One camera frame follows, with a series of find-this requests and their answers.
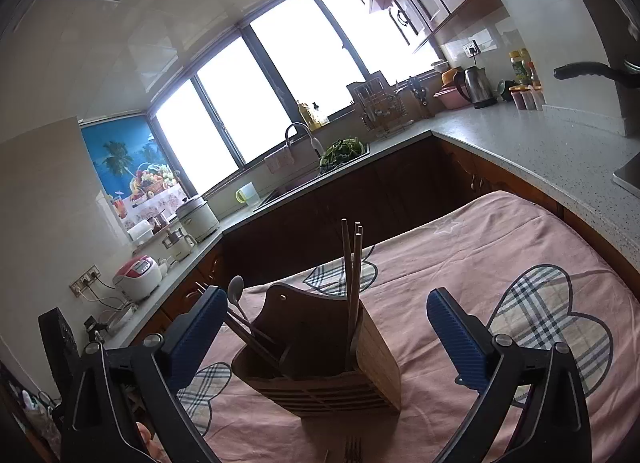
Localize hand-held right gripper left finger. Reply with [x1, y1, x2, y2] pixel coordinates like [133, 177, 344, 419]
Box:
[65, 285, 228, 463]

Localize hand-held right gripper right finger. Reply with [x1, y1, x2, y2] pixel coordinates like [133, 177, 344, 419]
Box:
[426, 287, 593, 463]

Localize wooden utensil holder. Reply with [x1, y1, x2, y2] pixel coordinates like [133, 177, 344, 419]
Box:
[231, 282, 403, 416]

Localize brown wooden chopstick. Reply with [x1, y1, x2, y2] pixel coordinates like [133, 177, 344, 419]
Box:
[350, 226, 365, 344]
[341, 218, 357, 304]
[345, 223, 362, 373]

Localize metal spoon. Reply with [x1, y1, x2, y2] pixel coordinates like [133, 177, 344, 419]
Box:
[227, 275, 251, 324]

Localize white red rice cooker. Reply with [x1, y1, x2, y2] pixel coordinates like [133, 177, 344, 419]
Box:
[112, 254, 163, 301]

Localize pink plaid-print blanket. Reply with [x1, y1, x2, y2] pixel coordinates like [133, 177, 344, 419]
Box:
[137, 190, 640, 463]

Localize beige slow cooker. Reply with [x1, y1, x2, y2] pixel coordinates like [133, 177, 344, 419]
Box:
[175, 194, 221, 244]

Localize white plastic container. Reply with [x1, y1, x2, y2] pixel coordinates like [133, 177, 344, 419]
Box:
[126, 220, 155, 246]

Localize kitchen sink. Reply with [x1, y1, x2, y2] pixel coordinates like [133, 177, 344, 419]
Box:
[252, 143, 371, 211]

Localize wooden lower cabinets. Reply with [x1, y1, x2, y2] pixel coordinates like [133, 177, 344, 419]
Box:
[127, 136, 640, 344]

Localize pink dish cloth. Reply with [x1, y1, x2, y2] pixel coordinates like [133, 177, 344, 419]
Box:
[264, 147, 296, 174]

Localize grey kitchen countertop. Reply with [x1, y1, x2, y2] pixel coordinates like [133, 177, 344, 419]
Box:
[100, 102, 640, 344]

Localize steel kitchen faucet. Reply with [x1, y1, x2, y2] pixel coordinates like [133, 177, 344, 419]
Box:
[284, 122, 322, 159]

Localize metal cooktop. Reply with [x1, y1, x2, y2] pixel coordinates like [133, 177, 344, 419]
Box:
[613, 152, 640, 192]

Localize wooden knife block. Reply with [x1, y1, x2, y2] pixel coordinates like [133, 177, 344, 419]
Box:
[407, 76, 436, 119]

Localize pink plastic basin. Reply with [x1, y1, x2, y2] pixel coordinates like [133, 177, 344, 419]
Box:
[432, 86, 471, 109]

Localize metal dish rack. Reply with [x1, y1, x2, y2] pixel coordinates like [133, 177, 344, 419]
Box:
[346, 70, 413, 136]

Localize steel electric kettle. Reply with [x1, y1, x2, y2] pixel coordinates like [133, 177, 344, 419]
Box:
[462, 66, 498, 109]

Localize kitchen window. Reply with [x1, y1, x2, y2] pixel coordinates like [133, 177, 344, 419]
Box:
[147, 0, 446, 194]

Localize yellow bowl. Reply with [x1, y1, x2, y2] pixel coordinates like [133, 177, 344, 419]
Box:
[440, 68, 467, 90]

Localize spice jars and bottles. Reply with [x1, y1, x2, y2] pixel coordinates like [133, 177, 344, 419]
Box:
[509, 48, 531, 86]

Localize wall power strip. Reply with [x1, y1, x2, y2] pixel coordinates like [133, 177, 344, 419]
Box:
[69, 264, 103, 298]

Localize tropical fruit wall poster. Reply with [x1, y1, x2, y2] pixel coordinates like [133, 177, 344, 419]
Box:
[80, 116, 193, 230]

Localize black pan handle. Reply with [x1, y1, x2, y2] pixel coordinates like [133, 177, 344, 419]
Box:
[552, 61, 640, 90]

